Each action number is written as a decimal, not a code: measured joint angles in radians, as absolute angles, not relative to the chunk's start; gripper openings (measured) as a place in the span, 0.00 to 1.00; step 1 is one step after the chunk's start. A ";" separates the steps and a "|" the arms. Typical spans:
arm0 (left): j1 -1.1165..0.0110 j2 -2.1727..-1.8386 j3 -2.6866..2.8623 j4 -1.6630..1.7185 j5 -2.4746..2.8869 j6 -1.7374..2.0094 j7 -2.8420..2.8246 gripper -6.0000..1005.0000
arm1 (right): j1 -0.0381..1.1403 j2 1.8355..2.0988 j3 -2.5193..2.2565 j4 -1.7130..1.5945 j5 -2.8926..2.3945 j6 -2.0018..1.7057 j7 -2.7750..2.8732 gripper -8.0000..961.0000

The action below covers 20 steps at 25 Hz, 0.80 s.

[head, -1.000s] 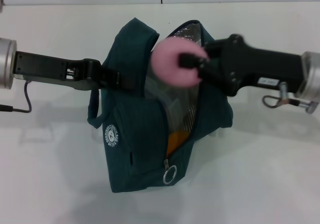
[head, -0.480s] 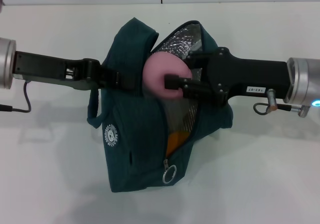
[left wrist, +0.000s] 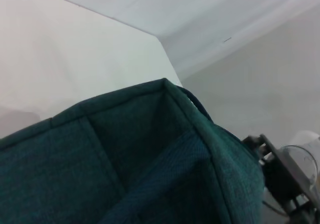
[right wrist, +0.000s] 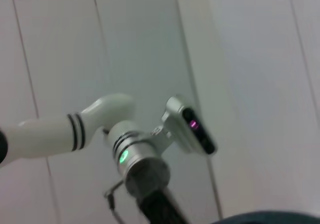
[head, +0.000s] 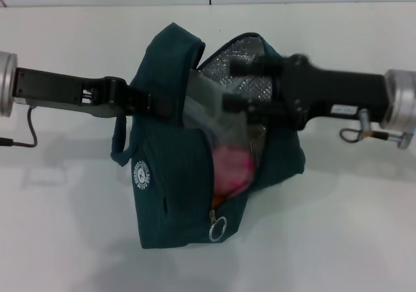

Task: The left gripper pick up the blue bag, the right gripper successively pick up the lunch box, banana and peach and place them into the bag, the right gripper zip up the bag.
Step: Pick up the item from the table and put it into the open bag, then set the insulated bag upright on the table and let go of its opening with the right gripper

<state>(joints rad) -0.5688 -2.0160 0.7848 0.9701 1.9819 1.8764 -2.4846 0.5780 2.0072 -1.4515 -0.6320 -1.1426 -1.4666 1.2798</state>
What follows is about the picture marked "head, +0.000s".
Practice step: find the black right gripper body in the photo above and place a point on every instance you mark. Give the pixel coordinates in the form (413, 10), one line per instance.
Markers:
(334, 88)

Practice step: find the pink toy peach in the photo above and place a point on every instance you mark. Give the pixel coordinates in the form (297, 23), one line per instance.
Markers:
(232, 168)

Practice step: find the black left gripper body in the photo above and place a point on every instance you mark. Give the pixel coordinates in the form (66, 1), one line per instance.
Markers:
(55, 88)

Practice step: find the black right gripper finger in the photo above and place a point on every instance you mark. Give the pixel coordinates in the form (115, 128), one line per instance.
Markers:
(256, 110)
(256, 66)

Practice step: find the clear blue-rimmed lunch box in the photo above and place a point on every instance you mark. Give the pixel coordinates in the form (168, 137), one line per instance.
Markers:
(208, 110)

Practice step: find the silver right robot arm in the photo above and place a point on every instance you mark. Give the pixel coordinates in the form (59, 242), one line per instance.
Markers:
(401, 100)

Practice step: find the dark teal insulated lunch bag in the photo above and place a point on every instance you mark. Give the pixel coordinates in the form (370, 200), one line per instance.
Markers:
(169, 162)

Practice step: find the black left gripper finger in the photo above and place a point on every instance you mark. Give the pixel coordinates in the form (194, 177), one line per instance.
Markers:
(149, 105)

